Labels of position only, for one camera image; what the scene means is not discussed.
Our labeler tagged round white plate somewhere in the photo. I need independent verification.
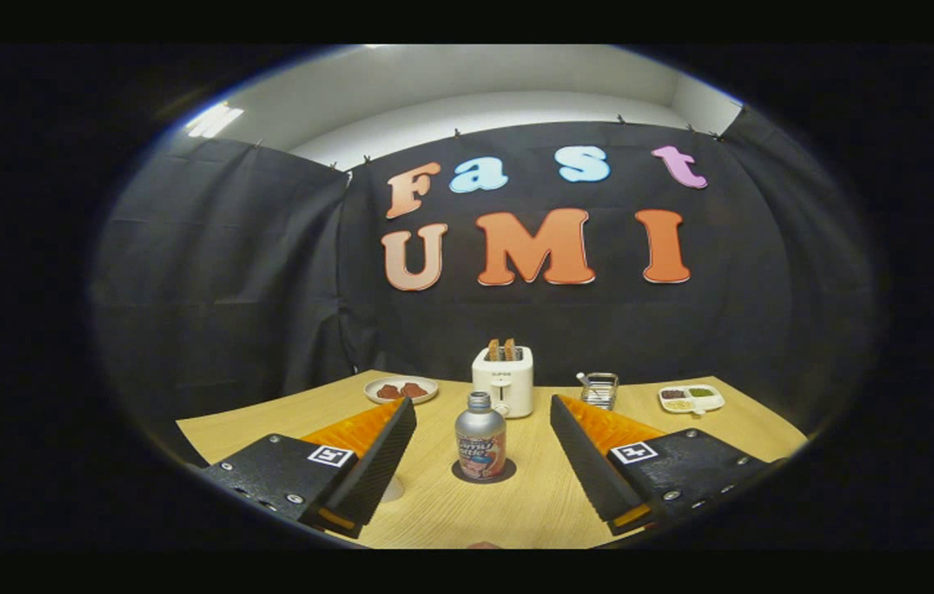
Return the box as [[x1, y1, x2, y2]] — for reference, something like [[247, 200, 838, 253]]
[[364, 376, 440, 405]]

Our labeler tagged silver juice bottle pink label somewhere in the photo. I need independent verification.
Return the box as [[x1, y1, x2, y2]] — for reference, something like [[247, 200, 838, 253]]
[[455, 392, 507, 481]]

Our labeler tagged ceiling light panel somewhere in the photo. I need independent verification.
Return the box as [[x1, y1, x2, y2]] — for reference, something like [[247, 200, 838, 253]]
[[185, 101, 245, 139]]

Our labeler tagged metal wire basket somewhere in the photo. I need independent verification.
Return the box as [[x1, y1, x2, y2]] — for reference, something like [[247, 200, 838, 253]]
[[581, 373, 620, 411]]

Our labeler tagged wooden table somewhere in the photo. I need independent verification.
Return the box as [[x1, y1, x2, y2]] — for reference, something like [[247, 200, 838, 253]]
[[177, 370, 809, 549]]

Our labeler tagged dark brown round coaster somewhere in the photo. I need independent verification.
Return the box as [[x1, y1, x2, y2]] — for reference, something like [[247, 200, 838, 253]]
[[451, 458, 517, 484]]

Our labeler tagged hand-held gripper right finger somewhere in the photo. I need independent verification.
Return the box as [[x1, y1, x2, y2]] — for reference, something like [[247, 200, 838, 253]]
[[550, 394, 773, 537]]

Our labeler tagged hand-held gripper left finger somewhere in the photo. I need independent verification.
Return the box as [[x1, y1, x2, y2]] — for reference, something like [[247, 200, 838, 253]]
[[201, 396, 417, 540]]

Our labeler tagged white toaster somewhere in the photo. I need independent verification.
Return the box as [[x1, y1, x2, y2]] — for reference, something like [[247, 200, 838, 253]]
[[472, 345, 535, 419]]

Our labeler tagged white divided dish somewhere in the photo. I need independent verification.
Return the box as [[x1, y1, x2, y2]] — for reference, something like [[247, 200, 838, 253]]
[[658, 384, 725, 415]]

